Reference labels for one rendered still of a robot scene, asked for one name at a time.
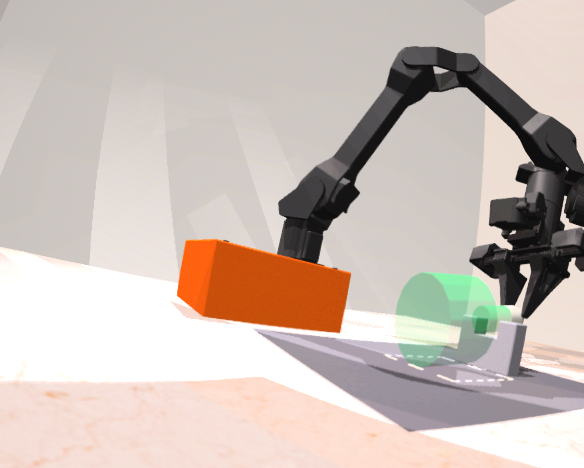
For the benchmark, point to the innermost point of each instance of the grey flat mat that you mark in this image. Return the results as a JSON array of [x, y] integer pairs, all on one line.
[[428, 398]]

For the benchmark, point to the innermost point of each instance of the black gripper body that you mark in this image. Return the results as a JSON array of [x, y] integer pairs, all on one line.
[[561, 244]]

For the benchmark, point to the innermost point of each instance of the green glass bottle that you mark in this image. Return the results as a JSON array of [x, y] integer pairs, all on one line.
[[445, 319]]

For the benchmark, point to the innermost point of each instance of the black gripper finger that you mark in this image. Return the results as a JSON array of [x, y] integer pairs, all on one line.
[[510, 280], [546, 274]]

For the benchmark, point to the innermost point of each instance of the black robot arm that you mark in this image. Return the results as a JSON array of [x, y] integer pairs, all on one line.
[[328, 190]]

